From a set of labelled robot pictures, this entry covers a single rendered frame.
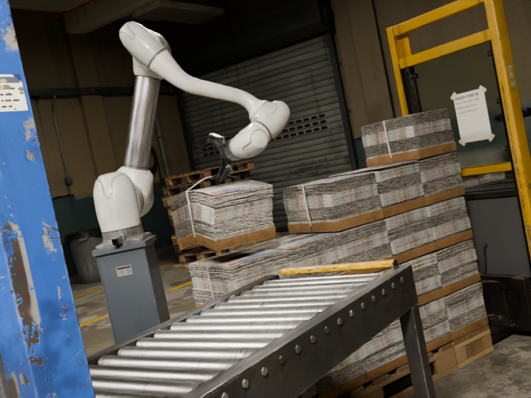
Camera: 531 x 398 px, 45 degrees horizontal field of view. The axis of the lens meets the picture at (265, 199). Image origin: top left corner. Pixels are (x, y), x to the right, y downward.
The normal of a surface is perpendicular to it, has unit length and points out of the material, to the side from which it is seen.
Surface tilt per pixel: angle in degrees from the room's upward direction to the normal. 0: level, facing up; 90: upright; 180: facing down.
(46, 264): 90
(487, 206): 90
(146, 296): 90
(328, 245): 90
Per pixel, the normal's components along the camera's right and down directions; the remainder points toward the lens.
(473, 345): 0.55, -0.07
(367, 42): -0.57, 0.16
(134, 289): -0.01, 0.06
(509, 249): -0.81, 0.19
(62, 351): 0.80, -0.13
